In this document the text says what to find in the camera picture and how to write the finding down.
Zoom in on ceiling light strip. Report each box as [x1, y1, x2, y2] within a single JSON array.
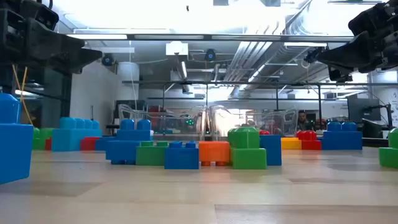
[[284, 42, 328, 48]]

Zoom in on white round column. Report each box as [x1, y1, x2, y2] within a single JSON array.
[[117, 61, 141, 101]]

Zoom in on yellow cable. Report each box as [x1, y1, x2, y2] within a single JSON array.
[[11, 65, 34, 126]]

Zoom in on yellow eight-stud block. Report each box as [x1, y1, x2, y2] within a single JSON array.
[[280, 137, 302, 151]]

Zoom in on white ceiling box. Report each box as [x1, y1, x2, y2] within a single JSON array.
[[165, 40, 189, 57]]

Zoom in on small green square block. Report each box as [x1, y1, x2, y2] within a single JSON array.
[[135, 140, 169, 166]]

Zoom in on large green block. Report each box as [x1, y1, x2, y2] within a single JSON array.
[[230, 147, 268, 170], [32, 127, 54, 151], [227, 126, 261, 149], [378, 127, 398, 170]]

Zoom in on blue eight-stud block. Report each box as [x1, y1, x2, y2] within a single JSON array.
[[164, 141, 200, 170]]

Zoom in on black desk monitor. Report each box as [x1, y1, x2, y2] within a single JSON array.
[[347, 97, 382, 123]]

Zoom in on long light blue block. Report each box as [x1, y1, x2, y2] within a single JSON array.
[[52, 116, 103, 152]]

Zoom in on small blue square block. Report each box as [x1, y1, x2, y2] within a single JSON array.
[[104, 139, 141, 166], [259, 134, 283, 167]]

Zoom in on person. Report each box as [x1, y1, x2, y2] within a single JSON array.
[[297, 110, 313, 131]]

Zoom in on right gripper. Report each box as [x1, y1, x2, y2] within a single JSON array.
[[303, 0, 398, 84]]

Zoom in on small orange square block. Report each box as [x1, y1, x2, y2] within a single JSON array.
[[198, 141, 231, 167]]

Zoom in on small red square block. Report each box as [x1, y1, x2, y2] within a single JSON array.
[[80, 136, 101, 152]]

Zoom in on black metal shelf frame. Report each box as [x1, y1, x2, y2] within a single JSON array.
[[122, 80, 398, 125]]

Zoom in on clear plastic bin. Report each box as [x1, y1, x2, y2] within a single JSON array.
[[118, 104, 206, 141], [207, 105, 299, 138]]

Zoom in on grey overhead crossbar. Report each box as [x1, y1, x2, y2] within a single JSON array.
[[67, 32, 355, 44]]

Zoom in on black aluminium table frame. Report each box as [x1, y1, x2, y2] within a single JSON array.
[[362, 136, 389, 147]]

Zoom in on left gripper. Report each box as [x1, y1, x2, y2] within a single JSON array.
[[0, 0, 103, 75]]

